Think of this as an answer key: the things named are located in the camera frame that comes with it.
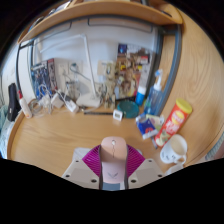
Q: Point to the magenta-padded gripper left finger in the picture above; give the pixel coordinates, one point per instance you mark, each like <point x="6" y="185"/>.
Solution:
<point x="81" y="171"/>

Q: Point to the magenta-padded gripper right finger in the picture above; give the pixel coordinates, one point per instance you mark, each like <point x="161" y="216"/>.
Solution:
<point x="145" y="171"/>

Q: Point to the pink computer mouse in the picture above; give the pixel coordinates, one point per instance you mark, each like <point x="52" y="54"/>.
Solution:
<point x="113" y="156"/>

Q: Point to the white mug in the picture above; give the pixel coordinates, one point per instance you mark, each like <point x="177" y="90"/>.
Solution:
<point x="173" y="150"/>

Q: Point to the blue snack packet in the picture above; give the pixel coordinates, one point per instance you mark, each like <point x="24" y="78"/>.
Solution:
<point x="146" y="127"/>

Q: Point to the pale green snack packet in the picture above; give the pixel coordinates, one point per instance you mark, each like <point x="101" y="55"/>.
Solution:
<point x="158" y="120"/>

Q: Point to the red yellow-lidded chips can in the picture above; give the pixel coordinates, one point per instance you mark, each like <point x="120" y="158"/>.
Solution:
<point x="173" y="121"/>

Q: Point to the black pen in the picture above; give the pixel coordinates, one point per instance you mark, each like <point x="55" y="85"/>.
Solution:
<point x="98" y="113"/>

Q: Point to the small white cube clock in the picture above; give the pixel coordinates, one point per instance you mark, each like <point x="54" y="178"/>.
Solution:
<point x="117" y="115"/>

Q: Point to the teal round tin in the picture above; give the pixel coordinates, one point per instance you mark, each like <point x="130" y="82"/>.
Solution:
<point x="129" y="108"/>

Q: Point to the white power strip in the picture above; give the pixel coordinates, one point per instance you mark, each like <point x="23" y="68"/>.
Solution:
<point x="70" y="104"/>

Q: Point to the white desk lamp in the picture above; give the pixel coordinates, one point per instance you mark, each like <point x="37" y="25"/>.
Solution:
<point x="88" y="100"/>

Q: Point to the blue spray bottle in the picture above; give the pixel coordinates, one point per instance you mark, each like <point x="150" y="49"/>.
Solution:
<point x="153" y="98"/>

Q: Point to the white charger block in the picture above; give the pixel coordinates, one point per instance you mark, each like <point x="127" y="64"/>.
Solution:
<point x="56" y="101"/>

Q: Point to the blue white-capped bottle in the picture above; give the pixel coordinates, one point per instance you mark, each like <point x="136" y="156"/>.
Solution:
<point x="140" y="96"/>

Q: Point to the beige robot model figure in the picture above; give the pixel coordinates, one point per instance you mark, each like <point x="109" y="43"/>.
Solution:
<point x="108" y="93"/>

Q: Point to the bed with patterned sheet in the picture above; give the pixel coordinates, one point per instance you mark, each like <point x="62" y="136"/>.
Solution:
<point x="5" y="136"/>

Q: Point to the black bag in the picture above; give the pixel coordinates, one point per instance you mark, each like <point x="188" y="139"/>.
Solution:
<point x="13" y="101"/>

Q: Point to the colourful picture collage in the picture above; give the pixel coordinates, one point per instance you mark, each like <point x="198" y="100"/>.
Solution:
<point x="131" y="70"/>

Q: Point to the blue robot model kit box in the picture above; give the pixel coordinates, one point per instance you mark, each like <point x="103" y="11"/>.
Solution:
<point x="41" y="76"/>

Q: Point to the wooden shelf unit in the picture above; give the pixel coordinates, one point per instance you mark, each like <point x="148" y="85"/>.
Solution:
<point x="100" y="10"/>

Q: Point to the white wall socket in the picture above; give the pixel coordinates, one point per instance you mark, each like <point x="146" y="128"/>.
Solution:
<point x="63" y="70"/>
<point x="76" y="68"/>

